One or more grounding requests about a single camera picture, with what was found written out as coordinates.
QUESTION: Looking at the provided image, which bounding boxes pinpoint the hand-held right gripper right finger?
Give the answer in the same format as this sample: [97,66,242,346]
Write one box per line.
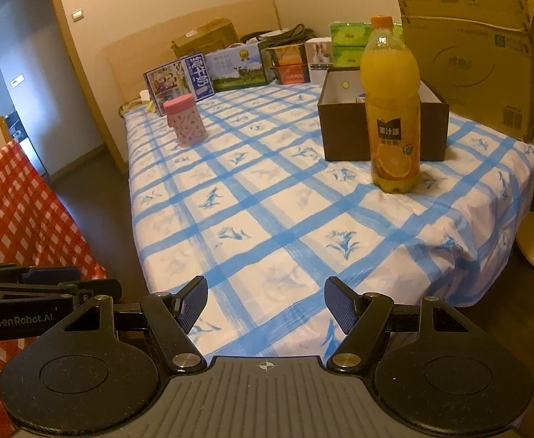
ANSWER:
[324,277,475,372]

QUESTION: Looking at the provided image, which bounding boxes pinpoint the red checked cloth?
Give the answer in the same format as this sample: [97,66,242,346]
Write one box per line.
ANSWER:
[0,139,109,402]

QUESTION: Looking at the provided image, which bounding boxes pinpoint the white product box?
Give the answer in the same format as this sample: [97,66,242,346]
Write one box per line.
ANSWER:
[306,36,334,85]

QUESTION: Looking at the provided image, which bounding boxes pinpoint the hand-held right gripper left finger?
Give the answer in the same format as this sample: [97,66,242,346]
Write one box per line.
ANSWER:
[61,276,209,372]

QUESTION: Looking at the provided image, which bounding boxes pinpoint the black bag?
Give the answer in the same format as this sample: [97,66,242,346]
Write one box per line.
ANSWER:
[239,24,315,44]

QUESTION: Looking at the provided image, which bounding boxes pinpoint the large flattened cardboard box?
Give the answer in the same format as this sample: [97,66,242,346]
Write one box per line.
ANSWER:
[393,0,534,143]

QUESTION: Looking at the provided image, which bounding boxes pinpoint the stack of green tissue packs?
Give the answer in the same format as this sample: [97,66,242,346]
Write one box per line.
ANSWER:
[330,22,404,69]

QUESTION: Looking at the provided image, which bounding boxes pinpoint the green cow print carton box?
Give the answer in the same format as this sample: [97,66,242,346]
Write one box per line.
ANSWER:
[204,40,271,92]

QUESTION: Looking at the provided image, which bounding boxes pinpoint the small brown cardboard box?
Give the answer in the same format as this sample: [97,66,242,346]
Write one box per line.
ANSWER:
[171,18,240,60]

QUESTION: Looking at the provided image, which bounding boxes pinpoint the orange juice bottle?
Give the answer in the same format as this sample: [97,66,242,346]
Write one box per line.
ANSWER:
[359,16,423,193]

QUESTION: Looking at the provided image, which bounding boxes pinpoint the blue checked bed sheet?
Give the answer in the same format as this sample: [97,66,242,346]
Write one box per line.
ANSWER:
[121,80,534,361]

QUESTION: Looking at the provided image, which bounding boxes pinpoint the blue printed carton box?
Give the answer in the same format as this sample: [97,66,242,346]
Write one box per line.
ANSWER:
[143,52,216,103]

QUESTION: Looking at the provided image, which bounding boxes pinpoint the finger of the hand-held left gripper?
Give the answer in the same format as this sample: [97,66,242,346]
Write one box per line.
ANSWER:
[0,279,122,304]
[0,262,84,285]

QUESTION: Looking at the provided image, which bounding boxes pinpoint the pink lidded cup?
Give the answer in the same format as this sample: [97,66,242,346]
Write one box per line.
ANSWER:
[163,92,206,148]

